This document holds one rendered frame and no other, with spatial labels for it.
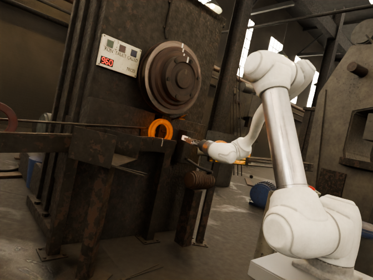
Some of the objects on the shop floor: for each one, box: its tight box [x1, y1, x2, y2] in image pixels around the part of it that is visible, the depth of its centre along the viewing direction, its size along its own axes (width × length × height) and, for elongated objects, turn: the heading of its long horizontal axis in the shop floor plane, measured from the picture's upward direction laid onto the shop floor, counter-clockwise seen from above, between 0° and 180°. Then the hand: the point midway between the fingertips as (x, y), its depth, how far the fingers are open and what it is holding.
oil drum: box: [199, 130, 240, 187], centre depth 461 cm, size 59×59×89 cm
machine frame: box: [26, 0, 226, 245], centre depth 207 cm, size 73×108×176 cm
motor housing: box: [174, 171, 215, 247], centre depth 190 cm, size 13×22×54 cm, turn 52°
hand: (185, 138), depth 174 cm, fingers closed
